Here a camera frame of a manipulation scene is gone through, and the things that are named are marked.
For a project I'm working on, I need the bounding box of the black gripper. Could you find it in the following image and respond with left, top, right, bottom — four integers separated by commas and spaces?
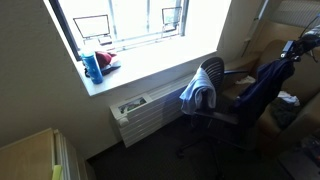
280, 40, 312, 62

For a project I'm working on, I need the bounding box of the black cloth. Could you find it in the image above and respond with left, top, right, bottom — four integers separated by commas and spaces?
232, 59, 295, 126

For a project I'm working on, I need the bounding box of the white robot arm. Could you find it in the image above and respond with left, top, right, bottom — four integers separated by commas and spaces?
280, 14, 320, 62

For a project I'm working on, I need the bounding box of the brown leather couch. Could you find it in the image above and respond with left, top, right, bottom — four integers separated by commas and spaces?
219, 20, 320, 158

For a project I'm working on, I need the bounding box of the small white cloth on couch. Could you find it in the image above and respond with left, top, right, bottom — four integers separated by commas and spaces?
278, 91, 300, 106

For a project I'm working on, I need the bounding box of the dark green cloth on couch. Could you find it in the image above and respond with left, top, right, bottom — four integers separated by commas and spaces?
270, 98, 301, 130

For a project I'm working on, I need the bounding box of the light blue shirt on chair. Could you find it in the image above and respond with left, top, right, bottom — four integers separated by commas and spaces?
179, 67, 216, 115

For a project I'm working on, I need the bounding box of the dark blue office chair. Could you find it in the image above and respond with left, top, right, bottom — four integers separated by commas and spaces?
177, 57, 256, 180

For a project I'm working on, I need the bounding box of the black robot cart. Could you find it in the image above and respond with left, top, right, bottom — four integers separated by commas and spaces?
278, 136, 320, 180

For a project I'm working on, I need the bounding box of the red cap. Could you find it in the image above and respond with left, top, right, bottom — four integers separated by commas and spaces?
95, 51, 115, 68

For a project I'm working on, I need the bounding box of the blue water bottle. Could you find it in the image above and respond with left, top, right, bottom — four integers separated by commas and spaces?
81, 48, 103, 84

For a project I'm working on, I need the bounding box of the yellow sticky note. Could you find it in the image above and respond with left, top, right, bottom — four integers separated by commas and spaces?
51, 165, 62, 180

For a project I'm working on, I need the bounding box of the wooden drawer cabinet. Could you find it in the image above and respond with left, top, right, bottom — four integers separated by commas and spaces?
0, 128, 96, 180

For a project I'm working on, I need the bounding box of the white wall heater unit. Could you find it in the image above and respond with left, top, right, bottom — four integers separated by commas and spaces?
110, 73, 194, 147

